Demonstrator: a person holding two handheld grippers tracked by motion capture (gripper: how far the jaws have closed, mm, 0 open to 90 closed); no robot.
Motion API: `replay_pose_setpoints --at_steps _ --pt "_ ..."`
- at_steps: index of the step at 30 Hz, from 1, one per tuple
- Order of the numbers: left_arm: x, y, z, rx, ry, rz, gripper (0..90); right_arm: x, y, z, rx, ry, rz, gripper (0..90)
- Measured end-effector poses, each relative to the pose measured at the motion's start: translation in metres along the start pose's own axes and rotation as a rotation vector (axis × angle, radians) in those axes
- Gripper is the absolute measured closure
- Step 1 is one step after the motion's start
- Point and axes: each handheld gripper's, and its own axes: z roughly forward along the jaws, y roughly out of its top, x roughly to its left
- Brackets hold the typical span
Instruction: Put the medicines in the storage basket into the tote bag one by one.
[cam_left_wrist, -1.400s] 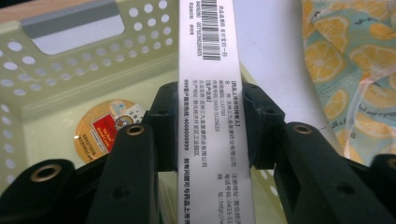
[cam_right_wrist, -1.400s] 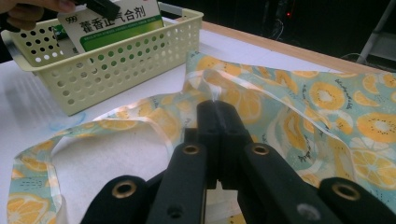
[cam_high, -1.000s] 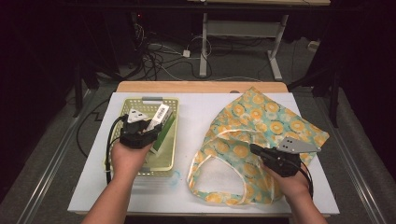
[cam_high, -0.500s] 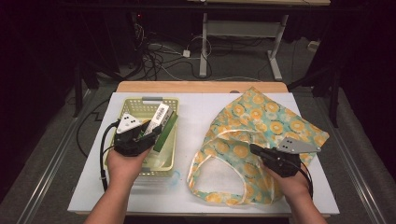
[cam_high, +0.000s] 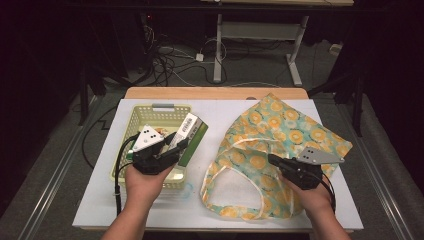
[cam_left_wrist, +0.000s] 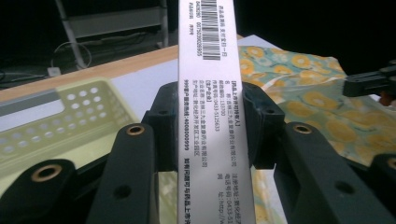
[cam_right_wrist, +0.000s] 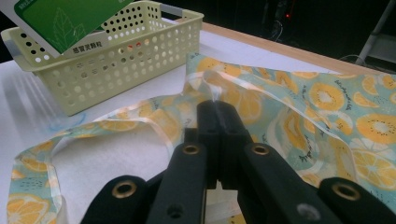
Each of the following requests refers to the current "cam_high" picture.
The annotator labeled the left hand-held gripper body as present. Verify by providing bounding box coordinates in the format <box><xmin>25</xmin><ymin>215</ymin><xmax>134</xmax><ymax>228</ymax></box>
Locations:
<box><xmin>132</xmin><ymin>124</ymin><xmax>174</xmax><ymax>176</ymax></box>

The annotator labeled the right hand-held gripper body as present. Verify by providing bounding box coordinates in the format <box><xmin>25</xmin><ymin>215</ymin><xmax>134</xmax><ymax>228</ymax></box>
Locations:
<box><xmin>283</xmin><ymin>146</ymin><xmax>346</xmax><ymax>191</ymax></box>

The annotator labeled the long white green box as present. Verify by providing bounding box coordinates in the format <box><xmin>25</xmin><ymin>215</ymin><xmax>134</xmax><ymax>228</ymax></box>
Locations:
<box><xmin>166</xmin><ymin>112</ymin><xmax>209</xmax><ymax>168</ymax></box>

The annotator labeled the pale yellow plastic basket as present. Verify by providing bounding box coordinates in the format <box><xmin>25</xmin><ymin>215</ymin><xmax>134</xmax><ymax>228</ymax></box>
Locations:
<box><xmin>110</xmin><ymin>103</ymin><xmax>193</xmax><ymax>190</ymax></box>

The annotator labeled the orange floral fabric bag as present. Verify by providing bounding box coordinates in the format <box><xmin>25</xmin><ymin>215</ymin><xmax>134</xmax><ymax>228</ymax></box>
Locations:
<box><xmin>199</xmin><ymin>93</ymin><xmax>354</xmax><ymax>221</ymax></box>

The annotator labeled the person's right hand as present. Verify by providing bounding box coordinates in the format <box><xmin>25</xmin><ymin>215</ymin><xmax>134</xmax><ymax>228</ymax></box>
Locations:
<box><xmin>279</xmin><ymin>174</ymin><xmax>334</xmax><ymax>219</ymax></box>

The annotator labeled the person's left hand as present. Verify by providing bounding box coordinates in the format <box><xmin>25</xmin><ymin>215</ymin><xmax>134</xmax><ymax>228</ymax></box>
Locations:
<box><xmin>124</xmin><ymin>164</ymin><xmax>174</xmax><ymax>204</ymax></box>

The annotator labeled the clear plastic sleeve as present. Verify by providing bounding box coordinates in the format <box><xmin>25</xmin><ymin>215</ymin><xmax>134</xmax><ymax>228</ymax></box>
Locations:
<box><xmin>159</xmin><ymin>181</ymin><xmax>195</xmax><ymax>203</ymax></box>

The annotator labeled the white table mat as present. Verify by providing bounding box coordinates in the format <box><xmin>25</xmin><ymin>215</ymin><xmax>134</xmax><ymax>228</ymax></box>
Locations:
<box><xmin>72</xmin><ymin>98</ymin><xmax>364</xmax><ymax>231</ymax></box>

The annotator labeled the wooden table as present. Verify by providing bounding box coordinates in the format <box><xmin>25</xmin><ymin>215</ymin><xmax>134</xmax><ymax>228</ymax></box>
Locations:
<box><xmin>79</xmin><ymin>86</ymin><xmax>354</xmax><ymax>234</ymax></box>

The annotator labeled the black stand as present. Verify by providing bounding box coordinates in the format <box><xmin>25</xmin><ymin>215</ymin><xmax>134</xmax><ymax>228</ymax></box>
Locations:
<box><xmin>308</xmin><ymin>66</ymin><xmax>365</xmax><ymax>138</ymax></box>
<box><xmin>78</xmin><ymin>63</ymin><xmax>108</xmax><ymax>126</ymax></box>

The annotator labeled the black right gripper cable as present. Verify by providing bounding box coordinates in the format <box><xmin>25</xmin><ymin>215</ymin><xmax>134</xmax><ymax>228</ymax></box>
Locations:
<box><xmin>321</xmin><ymin>173</ymin><xmax>337</xmax><ymax>214</ymax></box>

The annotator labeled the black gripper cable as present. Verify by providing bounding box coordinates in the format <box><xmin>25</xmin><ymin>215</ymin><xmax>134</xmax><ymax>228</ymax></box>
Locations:
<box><xmin>114</xmin><ymin>133</ymin><xmax>140</xmax><ymax>216</ymax></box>
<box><xmin>321</xmin><ymin>173</ymin><xmax>337</xmax><ymax>214</ymax></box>

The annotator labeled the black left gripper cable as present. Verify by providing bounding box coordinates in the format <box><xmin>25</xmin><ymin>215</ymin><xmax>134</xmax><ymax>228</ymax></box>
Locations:
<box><xmin>114</xmin><ymin>133</ymin><xmax>140</xmax><ymax>216</ymax></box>

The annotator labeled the black floor cable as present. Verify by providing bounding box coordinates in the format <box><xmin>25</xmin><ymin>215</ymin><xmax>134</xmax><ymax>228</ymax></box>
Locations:
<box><xmin>81</xmin><ymin>106</ymin><xmax>118</xmax><ymax>169</ymax></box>

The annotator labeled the tangle of floor cables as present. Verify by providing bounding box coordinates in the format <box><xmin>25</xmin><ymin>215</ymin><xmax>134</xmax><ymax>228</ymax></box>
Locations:
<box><xmin>139</xmin><ymin>13</ymin><xmax>229</xmax><ymax>88</ymax></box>

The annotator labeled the metal floor rail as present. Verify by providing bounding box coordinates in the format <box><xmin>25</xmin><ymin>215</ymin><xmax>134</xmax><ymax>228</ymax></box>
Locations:
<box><xmin>343</xmin><ymin>133</ymin><xmax>416</xmax><ymax>240</ymax></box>
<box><xmin>14</xmin><ymin>96</ymin><xmax>101</xmax><ymax>240</ymax></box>

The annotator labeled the white metal frame desk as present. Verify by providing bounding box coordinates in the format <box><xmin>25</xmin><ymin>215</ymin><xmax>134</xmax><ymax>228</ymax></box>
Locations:
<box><xmin>199</xmin><ymin>0</ymin><xmax>355</xmax><ymax>87</ymax></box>

